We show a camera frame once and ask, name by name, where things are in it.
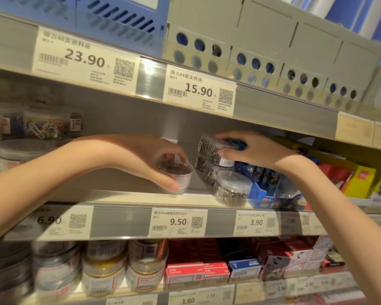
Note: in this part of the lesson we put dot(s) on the person's right hand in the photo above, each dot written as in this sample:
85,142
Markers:
263,149

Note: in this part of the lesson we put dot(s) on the grey file organizer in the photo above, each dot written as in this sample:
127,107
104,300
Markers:
266,34

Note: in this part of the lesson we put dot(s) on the blue staple box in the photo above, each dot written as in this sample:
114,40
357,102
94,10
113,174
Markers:
245,268

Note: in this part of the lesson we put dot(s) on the pile of red white boxes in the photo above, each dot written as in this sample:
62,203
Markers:
292,254

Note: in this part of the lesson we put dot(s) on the large white price label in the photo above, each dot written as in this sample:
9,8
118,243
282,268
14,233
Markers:
82,60

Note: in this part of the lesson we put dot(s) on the person's right forearm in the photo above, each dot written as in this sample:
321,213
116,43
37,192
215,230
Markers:
342,225

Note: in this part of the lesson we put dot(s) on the row of small price tags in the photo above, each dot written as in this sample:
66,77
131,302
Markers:
215,295

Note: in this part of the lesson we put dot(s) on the yellow cardboard display box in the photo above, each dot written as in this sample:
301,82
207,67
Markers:
363,179

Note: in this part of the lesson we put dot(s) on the clear tub of dark clips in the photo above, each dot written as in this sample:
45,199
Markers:
179,174

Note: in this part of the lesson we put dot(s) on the row of dark patterned pens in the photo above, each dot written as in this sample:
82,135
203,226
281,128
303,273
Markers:
263,176

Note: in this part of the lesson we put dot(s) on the person's left hand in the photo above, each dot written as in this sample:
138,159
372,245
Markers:
130,152

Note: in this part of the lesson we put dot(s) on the stacks of round tubs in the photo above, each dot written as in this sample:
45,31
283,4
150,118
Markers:
104,269

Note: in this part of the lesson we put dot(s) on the stack of red staple boxes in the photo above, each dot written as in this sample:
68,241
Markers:
193,269

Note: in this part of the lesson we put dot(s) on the person's right thumb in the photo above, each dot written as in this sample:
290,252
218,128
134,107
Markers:
230,153

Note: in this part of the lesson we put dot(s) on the wide clear round tub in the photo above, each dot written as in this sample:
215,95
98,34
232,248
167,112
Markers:
22,155

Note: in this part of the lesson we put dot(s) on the person's left forearm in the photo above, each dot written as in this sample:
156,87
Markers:
41,181

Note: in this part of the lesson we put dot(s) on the blue plastic basket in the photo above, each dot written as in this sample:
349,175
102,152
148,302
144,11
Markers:
120,18

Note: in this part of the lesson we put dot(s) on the clear box with red label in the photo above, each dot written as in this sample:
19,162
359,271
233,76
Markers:
76,123

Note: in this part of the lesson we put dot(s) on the clear tub of silver pins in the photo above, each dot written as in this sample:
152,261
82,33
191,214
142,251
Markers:
214,146
233,187
215,171

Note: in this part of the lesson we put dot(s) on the person's left thumb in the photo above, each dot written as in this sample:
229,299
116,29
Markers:
165,181

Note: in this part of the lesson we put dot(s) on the red stationery packets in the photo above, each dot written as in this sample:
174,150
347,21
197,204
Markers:
334,174

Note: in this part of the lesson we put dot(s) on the blue plastic display tray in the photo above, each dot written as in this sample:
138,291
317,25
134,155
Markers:
257,193

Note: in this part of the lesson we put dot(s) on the clear box of coloured clips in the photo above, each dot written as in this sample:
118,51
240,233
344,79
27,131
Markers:
47,125

